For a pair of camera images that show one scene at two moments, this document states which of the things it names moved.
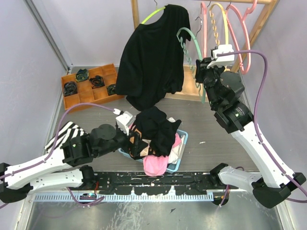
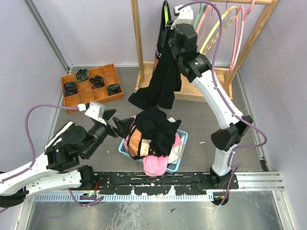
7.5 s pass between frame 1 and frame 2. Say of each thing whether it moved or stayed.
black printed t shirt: stayed
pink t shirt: stayed
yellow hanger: moved
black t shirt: moved
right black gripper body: moved
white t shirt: stayed
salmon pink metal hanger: moved
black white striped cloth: stayed
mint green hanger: moved
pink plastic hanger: moved
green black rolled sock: stayed
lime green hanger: moved
